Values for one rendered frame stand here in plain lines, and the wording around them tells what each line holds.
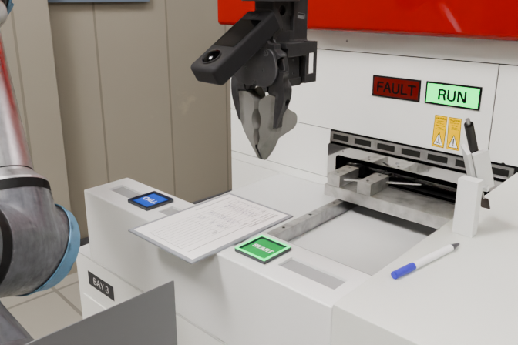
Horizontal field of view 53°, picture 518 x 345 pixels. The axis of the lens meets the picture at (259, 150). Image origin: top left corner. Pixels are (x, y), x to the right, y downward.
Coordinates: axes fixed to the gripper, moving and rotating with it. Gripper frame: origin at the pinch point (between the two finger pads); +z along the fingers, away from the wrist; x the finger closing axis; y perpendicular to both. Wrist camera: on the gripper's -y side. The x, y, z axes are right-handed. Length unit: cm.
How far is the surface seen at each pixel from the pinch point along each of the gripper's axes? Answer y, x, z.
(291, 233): 28.0, 16.9, 27.2
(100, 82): 85, 183, 22
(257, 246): 0.5, 0.8, 14.2
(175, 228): -3.3, 14.1, 14.3
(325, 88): 59, 32, 3
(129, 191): 1.8, 34.0, 15.1
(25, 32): 48, 176, -4
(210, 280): -4.0, 5.8, 19.6
